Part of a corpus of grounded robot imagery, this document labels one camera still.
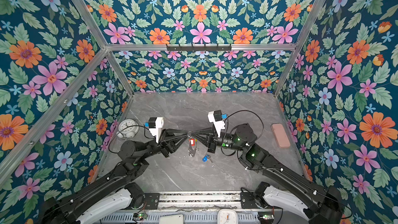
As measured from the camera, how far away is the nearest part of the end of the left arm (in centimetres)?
54

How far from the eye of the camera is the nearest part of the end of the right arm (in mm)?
530

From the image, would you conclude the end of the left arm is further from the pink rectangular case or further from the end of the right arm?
the pink rectangular case
